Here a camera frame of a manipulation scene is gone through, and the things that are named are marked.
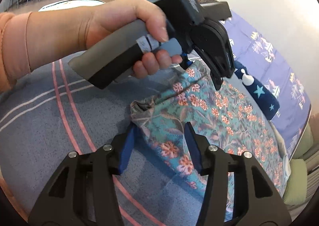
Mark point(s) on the floral teal orange garment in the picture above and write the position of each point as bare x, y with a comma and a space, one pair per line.
228, 118

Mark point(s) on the left forearm peach sleeve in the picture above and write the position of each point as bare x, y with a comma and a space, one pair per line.
34, 39

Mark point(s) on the white round rug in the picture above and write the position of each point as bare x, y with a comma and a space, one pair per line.
68, 4

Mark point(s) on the green cushion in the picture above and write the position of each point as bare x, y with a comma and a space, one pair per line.
302, 182

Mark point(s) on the blue striped blanket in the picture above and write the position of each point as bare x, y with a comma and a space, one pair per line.
52, 112

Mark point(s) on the purple tree print bedsheet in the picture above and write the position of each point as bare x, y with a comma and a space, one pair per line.
265, 63

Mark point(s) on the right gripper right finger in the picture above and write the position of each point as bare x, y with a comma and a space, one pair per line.
256, 200

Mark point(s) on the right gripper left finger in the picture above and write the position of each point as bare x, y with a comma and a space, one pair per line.
81, 191

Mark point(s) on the navy star print garment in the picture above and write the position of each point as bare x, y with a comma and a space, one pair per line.
266, 101

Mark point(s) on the left hand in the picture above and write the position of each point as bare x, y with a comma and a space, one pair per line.
118, 35

